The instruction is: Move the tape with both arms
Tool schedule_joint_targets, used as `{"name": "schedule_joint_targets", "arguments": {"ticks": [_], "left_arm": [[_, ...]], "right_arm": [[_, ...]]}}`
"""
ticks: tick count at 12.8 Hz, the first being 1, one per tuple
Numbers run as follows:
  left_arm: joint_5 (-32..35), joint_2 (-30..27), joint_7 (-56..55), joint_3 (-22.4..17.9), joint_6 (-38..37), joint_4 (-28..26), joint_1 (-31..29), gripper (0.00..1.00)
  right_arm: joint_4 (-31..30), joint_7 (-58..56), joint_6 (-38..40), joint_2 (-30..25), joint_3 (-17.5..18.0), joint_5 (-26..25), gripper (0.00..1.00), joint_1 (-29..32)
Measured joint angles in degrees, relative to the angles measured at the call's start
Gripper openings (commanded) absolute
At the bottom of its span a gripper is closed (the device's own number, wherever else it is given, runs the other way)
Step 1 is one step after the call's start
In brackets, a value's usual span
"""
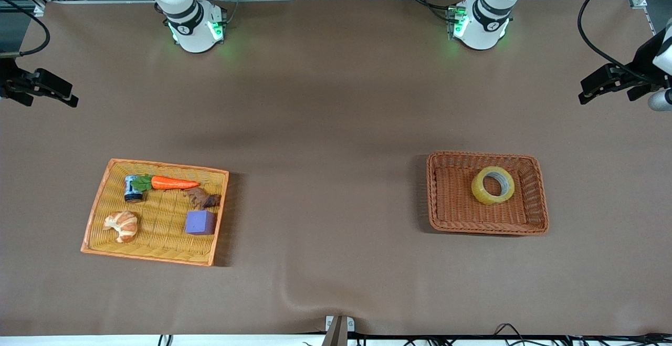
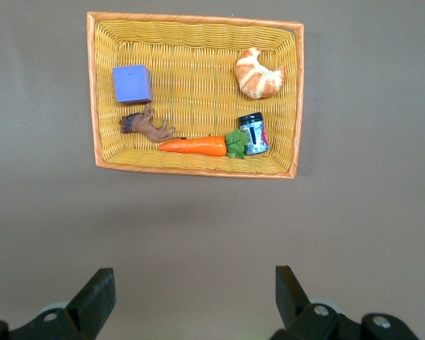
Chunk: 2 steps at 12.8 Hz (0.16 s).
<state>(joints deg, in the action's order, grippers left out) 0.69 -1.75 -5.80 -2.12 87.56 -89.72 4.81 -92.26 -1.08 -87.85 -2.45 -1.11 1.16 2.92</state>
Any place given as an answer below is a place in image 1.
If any yellow clear tape roll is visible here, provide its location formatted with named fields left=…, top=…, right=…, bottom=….
left=470, top=165, right=516, bottom=206

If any small blue can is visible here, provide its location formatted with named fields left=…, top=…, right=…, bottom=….
left=124, top=175, right=143, bottom=203

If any toy croissant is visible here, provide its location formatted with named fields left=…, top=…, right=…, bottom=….
left=103, top=211, right=139, bottom=244

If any orange toy carrot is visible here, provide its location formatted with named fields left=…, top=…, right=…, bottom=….
left=131, top=174, right=201, bottom=193

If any yellow woven tray orange rim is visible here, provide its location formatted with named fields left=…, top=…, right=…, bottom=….
left=80, top=158, right=230, bottom=267

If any brown wicker basket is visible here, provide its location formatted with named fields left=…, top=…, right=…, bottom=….
left=426, top=150, right=550, bottom=236

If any purple cube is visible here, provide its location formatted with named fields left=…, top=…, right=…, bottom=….
left=185, top=210, right=217, bottom=236

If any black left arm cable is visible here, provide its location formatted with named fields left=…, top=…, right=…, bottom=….
left=577, top=0, right=663, bottom=84

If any metal table edge bracket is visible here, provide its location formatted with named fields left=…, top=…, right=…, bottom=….
left=321, top=314, right=356, bottom=346

